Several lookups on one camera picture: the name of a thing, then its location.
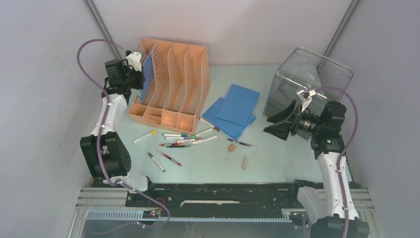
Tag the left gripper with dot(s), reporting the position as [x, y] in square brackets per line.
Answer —
[139, 75]

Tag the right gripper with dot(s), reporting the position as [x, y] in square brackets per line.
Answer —
[281, 130]

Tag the blue folder front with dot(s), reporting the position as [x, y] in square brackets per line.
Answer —
[148, 73]

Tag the blue folder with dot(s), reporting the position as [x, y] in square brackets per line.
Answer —
[234, 131]
[238, 105]
[148, 73]

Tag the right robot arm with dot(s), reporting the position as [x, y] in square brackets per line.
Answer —
[334, 216]

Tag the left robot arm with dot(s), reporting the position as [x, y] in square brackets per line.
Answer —
[104, 152]

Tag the orange plastic file organizer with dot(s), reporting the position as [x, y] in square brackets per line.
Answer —
[179, 88]

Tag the tan eraser stick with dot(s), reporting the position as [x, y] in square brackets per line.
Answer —
[245, 163]

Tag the clear purple pen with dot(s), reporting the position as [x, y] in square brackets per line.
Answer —
[242, 143]

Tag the small cork block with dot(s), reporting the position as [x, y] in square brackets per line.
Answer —
[231, 148]

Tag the yellow cap marker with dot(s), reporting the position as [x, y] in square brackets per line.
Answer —
[144, 136]

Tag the clear plastic drawer cabinet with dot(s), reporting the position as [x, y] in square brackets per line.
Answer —
[304, 69]

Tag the brown cap marker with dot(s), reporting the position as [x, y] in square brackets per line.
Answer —
[211, 125]

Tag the purple cap marker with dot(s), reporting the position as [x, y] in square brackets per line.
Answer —
[176, 138]

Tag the white marker right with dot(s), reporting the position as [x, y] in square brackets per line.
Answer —
[205, 139]

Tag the red marker in cluster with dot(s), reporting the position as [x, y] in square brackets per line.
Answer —
[165, 144]

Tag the dark green pen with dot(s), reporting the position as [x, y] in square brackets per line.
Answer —
[178, 146]

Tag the green cap marker upper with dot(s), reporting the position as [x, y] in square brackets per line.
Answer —
[201, 133]

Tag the green cap marker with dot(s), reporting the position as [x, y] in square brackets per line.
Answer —
[156, 162]
[201, 133]

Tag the red pen lower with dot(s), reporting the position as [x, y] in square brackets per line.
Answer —
[171, 159]

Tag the green cap marker lower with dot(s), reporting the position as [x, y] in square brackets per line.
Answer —
[156, 162]

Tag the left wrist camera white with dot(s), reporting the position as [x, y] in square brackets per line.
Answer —
[134, 59]

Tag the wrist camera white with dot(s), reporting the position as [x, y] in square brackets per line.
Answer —
[306, 97]
[134, 59]

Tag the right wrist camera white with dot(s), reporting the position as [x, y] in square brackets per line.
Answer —
[306, 97]

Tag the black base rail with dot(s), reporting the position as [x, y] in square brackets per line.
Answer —
[229, 200]

